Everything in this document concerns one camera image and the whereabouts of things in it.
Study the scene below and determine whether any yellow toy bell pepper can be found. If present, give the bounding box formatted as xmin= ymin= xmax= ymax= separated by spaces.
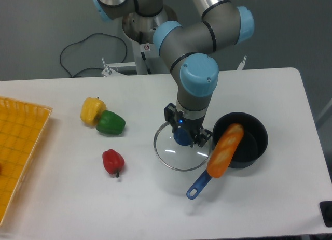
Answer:
xmin=80 ymin=97 xmax=106 ymax=126

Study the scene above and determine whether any glass pot lid blue knob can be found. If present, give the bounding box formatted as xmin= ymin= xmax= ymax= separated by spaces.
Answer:
xmin=153 ymin=122 xmax=212 ymax=172

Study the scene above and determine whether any yellow plastic basket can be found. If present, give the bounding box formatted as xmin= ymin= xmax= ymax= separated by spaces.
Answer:
xmin=1 ymin=97 xmax=52 ymax=224

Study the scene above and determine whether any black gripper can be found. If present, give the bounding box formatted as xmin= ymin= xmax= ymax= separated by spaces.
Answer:
xmin=164 ymin=103 xmax=212 ymax=147

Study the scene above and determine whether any dark blue pot with handle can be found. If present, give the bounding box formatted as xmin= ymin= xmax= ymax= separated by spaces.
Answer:
xmin=186 ymin=112 xmax=268 ymax=200

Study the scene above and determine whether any red toy bell pepper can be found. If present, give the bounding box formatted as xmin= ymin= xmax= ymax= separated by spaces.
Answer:
xmin=102 ymin=149 xmax=125 ymax=178

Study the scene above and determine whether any black cable on floor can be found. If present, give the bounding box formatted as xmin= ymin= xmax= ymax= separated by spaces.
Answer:
xmin=59 ymin=32 xmax=128 ymax=78

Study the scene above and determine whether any green toy bell pepper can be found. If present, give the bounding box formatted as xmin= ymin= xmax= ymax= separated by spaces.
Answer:
xmin=96 ymin=110 xmax=126 ymax=135

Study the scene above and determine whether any black device at table edge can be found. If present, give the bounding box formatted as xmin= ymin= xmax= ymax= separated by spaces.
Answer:
xmin=319 ymin=201 xmax=332 ymax=228

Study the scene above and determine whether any toy baguette bread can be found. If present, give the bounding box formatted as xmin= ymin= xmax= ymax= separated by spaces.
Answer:
xmin=206 ymin=123 xmax=244 ymax=178

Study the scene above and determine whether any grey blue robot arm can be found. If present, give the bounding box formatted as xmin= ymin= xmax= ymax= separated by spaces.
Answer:
xmin=93 ymin=0 xmax=255 ymax=146

